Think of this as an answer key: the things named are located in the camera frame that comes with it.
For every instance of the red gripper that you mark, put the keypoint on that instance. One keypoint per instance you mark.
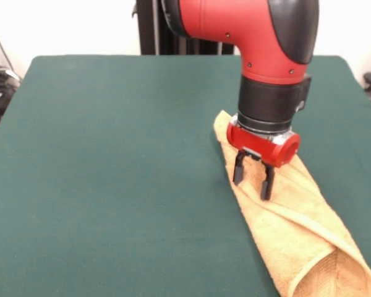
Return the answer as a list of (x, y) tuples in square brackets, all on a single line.
[(256, 147)]

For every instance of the tan terry towel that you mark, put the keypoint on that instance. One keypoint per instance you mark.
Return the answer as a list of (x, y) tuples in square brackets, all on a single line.
[(296, 241)]

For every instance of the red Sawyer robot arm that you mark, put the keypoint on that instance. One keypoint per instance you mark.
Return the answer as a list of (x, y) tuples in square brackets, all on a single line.
[(266, 31)]

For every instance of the dark green table cloth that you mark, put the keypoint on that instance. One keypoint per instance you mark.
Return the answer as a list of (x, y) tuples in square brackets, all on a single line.
[(80, 185)]

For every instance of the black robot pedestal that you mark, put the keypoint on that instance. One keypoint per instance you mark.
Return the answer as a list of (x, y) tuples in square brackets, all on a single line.
[(148, 31)]

